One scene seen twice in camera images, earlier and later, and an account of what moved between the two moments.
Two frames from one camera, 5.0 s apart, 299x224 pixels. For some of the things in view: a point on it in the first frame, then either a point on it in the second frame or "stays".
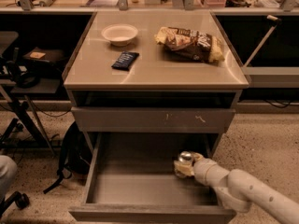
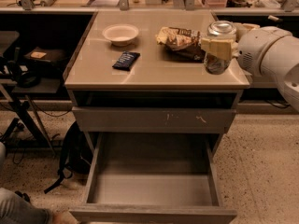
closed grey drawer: [108, 119] stays
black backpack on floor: [75, 159] stays
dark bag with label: [44, 54] stays
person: [8, 172] → [16, 209]
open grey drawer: [133, 180] stays
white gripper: [202, 170] → [251, 50]
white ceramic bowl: [120, 35] stays
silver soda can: [185, 156] → [220, 30]
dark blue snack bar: [125, 60] stays
